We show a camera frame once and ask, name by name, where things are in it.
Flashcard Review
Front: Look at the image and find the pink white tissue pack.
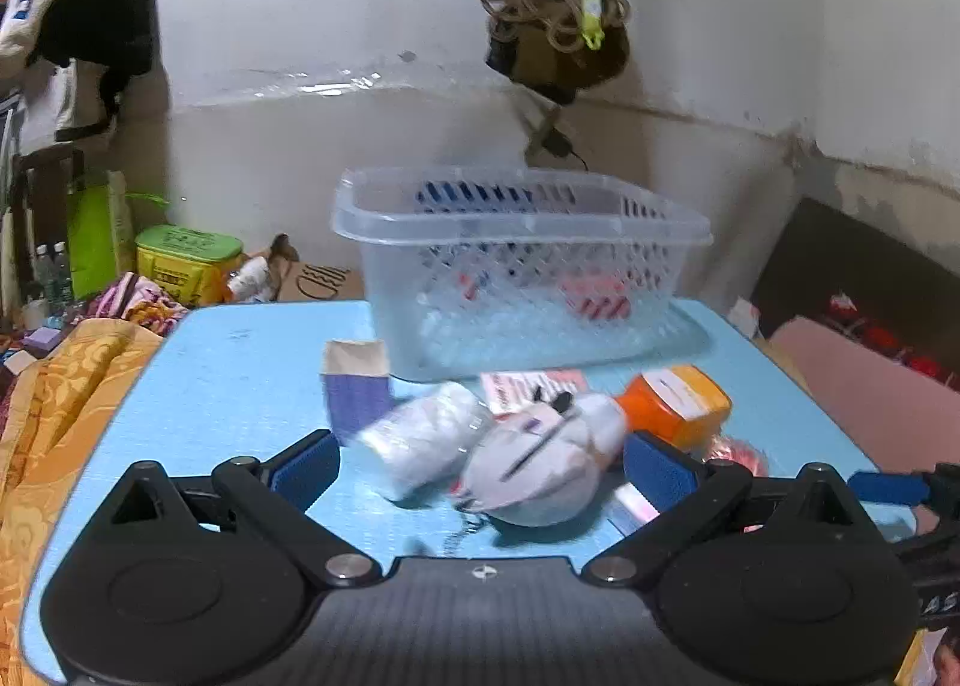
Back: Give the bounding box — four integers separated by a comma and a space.
607, 431, 768, 537

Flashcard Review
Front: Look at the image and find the white bandage roll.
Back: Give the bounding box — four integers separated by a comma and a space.
347, 383, 494, 503

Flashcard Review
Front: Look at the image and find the purple white small box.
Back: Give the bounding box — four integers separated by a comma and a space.
320, 340, 394, 446

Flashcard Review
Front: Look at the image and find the pink thank you card box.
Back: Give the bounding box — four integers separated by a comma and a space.
480, 369, 587, 418

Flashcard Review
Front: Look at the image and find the red cigarette box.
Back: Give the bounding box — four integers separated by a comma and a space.
560, 275, 631, 322

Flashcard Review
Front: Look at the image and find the pink bed sheet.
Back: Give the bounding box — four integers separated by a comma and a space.
771, 317, 960, 471

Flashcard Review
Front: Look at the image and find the dark wooden headboard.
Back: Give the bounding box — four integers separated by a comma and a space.
750, 198, 958, 389

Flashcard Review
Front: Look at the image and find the orange patterned blanket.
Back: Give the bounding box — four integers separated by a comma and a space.
2, 319, 163, 684

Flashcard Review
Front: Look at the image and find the floral pink cloth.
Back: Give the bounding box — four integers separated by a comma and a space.
86, 272, 187, 337

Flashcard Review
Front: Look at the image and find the white tube bottle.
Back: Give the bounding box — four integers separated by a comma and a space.
224, 255, 275, 303

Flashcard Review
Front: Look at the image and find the plastic water bottle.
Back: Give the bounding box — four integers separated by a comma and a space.
52, 241, 73, 312

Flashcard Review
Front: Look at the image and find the yellow green tin box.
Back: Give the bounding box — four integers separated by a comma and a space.
135, 225, 244, 308

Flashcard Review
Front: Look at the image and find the cardboard box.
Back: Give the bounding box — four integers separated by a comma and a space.
277, 262, 364, 303

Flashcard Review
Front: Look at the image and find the green paper bag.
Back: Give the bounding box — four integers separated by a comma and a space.
67, 171, 135, 298

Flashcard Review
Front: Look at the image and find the clear plastic basket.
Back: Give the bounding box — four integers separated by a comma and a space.
332, 166, 713, 383

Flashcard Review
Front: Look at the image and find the black hanging garment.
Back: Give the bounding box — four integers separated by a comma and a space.
31, 0, 156, 142

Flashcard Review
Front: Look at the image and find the dark brown hanging bag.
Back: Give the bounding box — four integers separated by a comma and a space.
478, 0, 630, 104

